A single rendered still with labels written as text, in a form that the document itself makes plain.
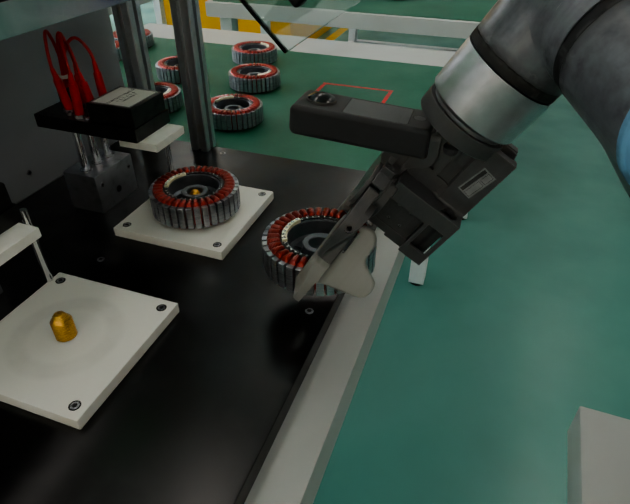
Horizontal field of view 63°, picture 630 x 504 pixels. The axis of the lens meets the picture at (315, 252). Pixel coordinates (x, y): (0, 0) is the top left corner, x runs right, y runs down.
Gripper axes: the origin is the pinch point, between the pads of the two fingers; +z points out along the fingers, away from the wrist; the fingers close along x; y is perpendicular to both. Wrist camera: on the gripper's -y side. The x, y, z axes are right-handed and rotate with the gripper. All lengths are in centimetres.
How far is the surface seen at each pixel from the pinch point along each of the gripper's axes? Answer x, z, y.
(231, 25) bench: 147, 58, -65
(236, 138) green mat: 37.8, 21.4, -20.0
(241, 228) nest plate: 7.6, 10.4, -8.0
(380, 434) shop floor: 40, 68, 47
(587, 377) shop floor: 77, 42, 89
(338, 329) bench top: -1.7, 5.2, 7.0
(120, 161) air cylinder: 11.4, 17.2, -26.6
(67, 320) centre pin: -14.3, 12.3, -14.8
